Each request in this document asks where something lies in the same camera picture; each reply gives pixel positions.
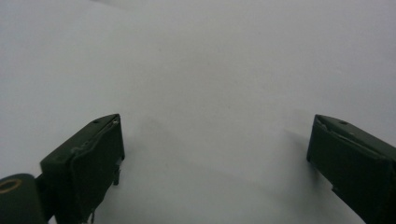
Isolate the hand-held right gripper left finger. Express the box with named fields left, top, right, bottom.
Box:
left=39, top=113, right=126, bottom=224

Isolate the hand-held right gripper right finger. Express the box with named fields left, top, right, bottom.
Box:
left=305, top=114, right=396, bottom=224

